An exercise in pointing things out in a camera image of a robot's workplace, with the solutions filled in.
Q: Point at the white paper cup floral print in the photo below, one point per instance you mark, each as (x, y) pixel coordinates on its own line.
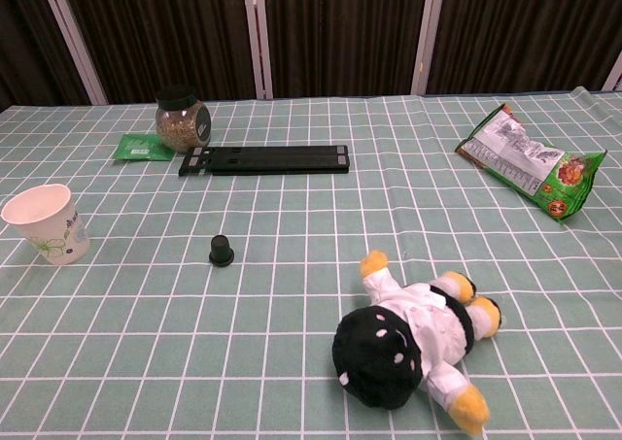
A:
(53, 226)

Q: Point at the small black cap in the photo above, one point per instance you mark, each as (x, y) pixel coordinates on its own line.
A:
(221, 250)

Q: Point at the green checked tablecloth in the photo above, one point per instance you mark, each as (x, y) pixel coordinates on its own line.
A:
(291, 314)

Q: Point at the glass jar black lid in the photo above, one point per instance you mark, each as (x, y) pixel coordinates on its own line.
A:
(182, 124)

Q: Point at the black plush toy white coat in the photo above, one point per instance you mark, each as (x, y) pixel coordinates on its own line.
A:
(389, 352)

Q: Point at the dark pleated partition panel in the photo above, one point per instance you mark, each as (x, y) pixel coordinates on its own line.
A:
(340, 32)
(525, 32)
(165, 32)
(29, 46)

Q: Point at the green sachet packet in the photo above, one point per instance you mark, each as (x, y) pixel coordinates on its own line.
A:
(138, 147)

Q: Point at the green snack bag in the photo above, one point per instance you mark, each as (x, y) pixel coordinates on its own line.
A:
(525, 160)

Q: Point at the white partition frame post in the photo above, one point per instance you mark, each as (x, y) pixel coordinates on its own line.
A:
(257, 37)
(73, 42)
(427, 32)
(613, 73)

